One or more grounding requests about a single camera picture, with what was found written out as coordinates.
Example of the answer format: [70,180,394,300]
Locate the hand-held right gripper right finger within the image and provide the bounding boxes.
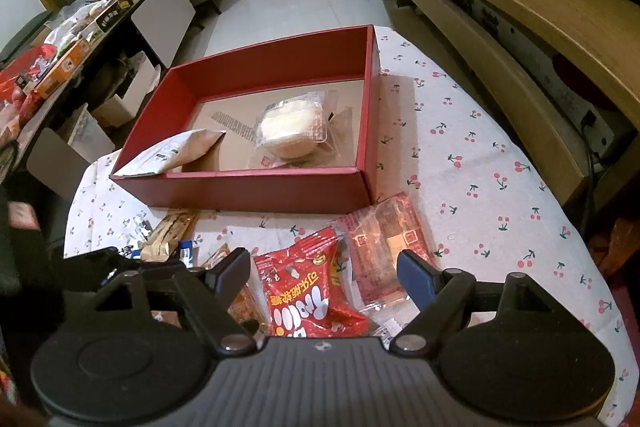
[390,251,556,355]

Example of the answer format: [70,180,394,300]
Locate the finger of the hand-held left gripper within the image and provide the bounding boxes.
[64,247,132,273]

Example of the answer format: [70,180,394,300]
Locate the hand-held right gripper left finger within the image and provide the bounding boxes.
[90,248,251,355]

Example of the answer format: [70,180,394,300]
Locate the brown pastry clear packet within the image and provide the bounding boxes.
[200,244,268,338]

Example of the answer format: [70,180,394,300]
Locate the red snack packet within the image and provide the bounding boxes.
[254,227,368,339]

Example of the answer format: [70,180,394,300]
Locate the gold biscuit packet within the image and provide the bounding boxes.
[141,209,199,264]

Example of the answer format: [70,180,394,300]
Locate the red cardboard box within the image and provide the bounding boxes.
[109,24,380,215]

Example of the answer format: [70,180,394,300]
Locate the pink clear pastry packet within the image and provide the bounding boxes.
[335,192,441,323]

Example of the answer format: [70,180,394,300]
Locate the clear storage bin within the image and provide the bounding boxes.
[55,104,116,168]

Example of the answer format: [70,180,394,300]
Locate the beige paper snack packet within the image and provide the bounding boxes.
[111,129,227,178]

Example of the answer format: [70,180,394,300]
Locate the bag of red fruit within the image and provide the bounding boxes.
[0,82,46,148]

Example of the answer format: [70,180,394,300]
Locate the bun in clear packet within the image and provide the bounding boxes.
[250,91,338,168]

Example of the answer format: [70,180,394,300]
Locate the white storage bin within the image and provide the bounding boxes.
[92,52,163,128]

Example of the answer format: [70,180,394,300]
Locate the red plastic bag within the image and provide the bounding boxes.
[0,44,58,102]

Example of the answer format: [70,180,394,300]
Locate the orange flat box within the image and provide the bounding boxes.
[32,39,93,100]

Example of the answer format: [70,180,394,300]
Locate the white power strip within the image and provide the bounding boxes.
[552,72,618,158]

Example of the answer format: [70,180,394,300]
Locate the dark box gold print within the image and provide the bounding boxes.
[95,0,133,32]

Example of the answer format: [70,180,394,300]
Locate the black white coffee table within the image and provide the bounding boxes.
[0,0,196,188]

